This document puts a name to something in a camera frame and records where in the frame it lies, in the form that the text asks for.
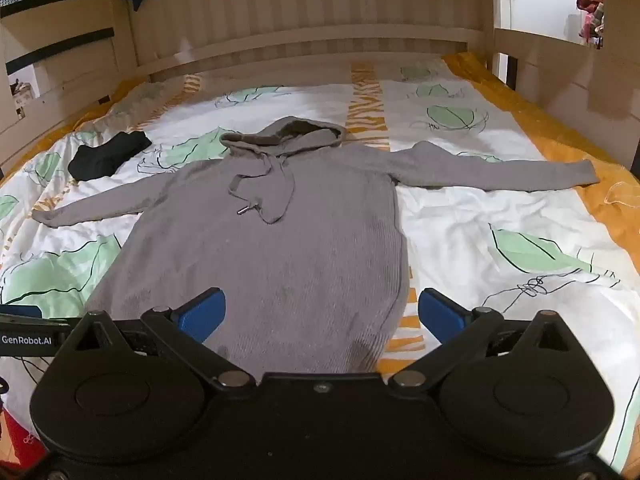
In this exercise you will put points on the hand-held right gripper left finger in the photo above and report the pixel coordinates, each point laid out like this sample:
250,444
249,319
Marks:
202,312

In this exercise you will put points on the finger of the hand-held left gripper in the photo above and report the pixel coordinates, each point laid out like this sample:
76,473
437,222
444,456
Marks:
20,311
55,323

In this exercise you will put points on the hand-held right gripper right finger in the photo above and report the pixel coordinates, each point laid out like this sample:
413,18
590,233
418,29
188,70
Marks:
440,315

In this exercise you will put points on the grey hoodie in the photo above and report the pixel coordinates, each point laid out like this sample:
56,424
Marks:
275,260

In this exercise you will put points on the person's left forearm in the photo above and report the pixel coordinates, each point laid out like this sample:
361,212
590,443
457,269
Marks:
25,440

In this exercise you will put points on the pink hanging clothes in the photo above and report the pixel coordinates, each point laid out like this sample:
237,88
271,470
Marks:
590,7

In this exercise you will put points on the leaf printed blanket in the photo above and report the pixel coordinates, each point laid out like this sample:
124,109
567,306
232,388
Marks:
475,210

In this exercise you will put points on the black cloth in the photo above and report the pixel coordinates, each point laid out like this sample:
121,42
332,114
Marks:
105,157

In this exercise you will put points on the wooden bed frame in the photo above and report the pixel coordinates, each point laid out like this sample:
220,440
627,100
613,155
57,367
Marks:
300,42

